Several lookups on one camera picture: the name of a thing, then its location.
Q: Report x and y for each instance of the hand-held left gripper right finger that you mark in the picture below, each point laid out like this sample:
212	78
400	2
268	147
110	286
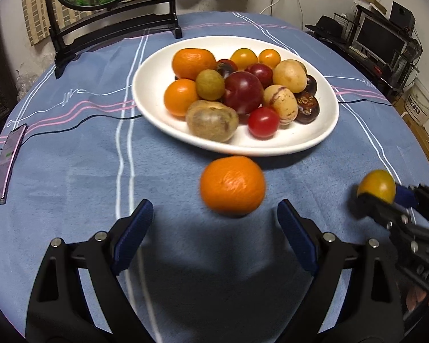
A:
296	237

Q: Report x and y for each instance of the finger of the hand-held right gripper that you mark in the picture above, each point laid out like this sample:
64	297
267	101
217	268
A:
404	196
379	209

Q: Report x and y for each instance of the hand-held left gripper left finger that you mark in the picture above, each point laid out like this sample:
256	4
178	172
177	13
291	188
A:
134	234

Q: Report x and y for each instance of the yellow-green tomato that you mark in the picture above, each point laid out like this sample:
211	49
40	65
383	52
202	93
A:
376	185

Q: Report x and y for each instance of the orange mandarin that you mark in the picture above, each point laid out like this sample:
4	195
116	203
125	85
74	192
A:
193	63
232	185

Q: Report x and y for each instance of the red cherry tomato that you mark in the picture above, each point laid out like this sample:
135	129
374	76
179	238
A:
264	123

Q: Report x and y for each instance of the dark brown water chestnut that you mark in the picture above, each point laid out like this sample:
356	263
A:
311	85
307	109

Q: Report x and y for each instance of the tan purple-striped fruit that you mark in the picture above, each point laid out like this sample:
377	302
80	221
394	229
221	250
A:
279	103

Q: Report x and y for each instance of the oblong tan fruit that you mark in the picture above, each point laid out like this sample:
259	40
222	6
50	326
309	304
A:
211	120

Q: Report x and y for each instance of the smooth orange round fruit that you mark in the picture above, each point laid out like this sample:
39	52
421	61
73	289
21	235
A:
178	97
243	57

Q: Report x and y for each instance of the big red apple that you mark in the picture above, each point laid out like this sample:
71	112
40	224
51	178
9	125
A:
243	93

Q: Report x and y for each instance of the smooth tan round fruit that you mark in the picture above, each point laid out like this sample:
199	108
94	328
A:
289	75

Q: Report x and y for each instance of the white oval plate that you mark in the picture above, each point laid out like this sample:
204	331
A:
157	75

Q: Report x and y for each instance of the yellow-green longan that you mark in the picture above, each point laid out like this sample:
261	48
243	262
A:
210	85

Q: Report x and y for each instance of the small dark red plum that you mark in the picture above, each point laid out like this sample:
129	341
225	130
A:
260	74

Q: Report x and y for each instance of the small orange tomato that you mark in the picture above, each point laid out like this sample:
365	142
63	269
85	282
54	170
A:
269	58

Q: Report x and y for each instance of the dark purple plum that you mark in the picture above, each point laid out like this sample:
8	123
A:
227	68

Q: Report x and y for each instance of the person's right hand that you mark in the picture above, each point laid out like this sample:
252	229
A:
418	298

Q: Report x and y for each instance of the blue plaid tablecloth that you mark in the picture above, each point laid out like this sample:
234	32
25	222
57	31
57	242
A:
75	171

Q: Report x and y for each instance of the white plastic bucket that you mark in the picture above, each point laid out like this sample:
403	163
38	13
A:
422	100

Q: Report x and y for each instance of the black computer desk rack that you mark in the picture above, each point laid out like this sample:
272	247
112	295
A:
396	78

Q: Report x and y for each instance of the purple smartphone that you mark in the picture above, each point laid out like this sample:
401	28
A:
7	164

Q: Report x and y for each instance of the computer monitor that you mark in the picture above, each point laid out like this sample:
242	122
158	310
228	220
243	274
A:
380	43

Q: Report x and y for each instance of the black speaker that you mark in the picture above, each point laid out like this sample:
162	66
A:
402	15

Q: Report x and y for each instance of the black hat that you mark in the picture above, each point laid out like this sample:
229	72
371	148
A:
325	26

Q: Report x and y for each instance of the small cardboard box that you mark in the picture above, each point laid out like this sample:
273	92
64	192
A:
373	1

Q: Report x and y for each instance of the dark wood framed painting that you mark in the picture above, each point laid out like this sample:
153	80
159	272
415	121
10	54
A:
1	78

